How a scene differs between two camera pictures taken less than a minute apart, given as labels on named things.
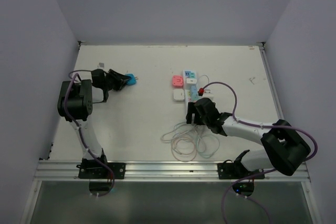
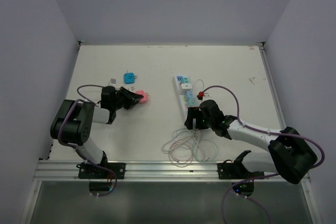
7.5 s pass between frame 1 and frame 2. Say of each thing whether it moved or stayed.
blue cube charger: moved
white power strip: moved
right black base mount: stayed
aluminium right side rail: stayed
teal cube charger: moved
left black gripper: moved
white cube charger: moved
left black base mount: stayed
